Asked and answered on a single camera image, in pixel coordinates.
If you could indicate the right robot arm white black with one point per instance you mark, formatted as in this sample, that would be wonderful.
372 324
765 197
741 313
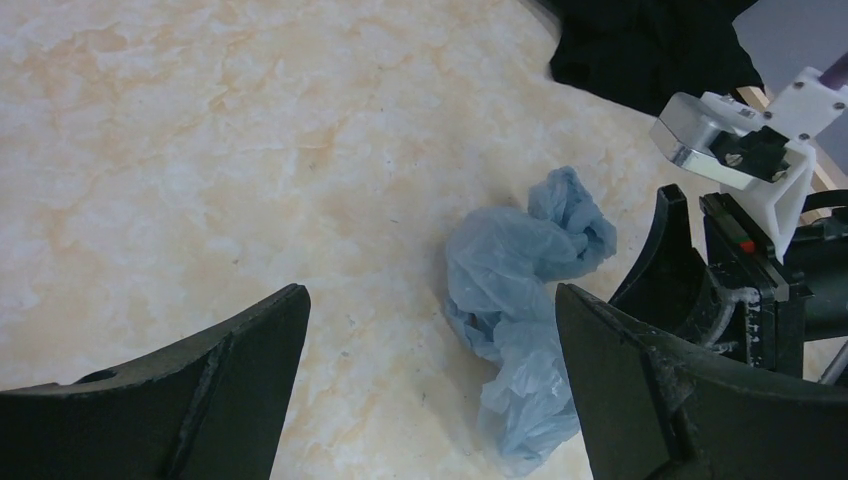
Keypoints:
818 252

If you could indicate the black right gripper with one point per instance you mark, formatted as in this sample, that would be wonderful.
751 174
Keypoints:
738 300

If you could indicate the light blue plastic trash bag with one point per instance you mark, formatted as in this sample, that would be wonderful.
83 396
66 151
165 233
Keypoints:
499 263

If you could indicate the black printed t-shirt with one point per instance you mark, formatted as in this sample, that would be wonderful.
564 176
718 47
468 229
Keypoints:
639 53

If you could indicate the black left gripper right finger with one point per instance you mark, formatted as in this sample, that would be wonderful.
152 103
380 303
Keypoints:
654 406

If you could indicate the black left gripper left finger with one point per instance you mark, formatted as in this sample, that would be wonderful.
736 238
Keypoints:
210 406

